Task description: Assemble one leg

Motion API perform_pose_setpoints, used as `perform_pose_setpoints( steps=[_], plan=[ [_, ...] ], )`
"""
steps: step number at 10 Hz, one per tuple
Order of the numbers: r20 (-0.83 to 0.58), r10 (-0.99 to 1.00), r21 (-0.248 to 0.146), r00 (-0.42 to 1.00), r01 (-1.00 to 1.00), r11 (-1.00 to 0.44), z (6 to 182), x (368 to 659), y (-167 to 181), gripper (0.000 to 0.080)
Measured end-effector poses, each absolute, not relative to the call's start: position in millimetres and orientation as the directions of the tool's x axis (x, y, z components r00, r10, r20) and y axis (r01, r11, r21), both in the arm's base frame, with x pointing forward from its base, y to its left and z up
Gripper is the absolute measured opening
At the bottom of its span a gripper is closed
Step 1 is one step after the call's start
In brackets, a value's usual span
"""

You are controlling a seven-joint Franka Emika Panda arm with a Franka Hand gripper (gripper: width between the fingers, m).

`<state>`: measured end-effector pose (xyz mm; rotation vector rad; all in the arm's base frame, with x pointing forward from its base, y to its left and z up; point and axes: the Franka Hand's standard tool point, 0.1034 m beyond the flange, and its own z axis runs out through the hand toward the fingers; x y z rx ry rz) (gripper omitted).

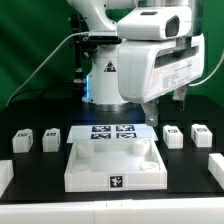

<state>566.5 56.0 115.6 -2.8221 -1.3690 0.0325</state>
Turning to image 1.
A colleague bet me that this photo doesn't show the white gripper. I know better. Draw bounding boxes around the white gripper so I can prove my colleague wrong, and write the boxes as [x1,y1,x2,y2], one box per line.
[118,35,205,127]

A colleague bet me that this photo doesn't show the white square tabletop tray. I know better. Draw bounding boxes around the white square tabletop tray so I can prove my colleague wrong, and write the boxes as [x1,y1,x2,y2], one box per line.
[64,138,167,192]

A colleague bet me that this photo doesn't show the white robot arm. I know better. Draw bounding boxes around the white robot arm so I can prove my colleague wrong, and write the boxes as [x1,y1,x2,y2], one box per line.
[67,0,205,126]

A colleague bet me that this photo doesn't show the white sheet with markers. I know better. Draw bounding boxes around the white sheet with markers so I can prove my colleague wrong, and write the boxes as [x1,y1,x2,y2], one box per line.
[67,124,158,143]

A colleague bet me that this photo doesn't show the white right obstacle block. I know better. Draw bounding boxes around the white right obstacle block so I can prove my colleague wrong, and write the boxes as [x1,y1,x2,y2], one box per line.
[208,153,224,190]

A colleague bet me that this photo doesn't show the white obstacle block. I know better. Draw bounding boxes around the white obstacle block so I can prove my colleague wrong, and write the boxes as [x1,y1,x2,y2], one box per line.
[208,153,224,190]
[0,160,14,198]

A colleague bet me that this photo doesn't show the white left obstacle block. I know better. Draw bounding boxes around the white left obstacle block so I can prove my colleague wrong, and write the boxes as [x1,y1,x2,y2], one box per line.
[0,160,14,198]

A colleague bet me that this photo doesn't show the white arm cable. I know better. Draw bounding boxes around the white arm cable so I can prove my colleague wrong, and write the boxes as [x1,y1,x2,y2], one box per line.
[189,49,224,88]

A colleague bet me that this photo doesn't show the black camera on stand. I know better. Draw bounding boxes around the black camera on stand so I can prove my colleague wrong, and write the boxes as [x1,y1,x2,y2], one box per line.
[69,14,121,83]

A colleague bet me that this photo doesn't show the white camera cable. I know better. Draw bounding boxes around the white camera cable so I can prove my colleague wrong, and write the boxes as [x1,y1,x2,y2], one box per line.
[5,31,90,108]

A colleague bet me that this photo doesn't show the white front rail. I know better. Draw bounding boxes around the white front rail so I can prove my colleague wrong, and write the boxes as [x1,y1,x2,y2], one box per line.
[0,197,224,224]

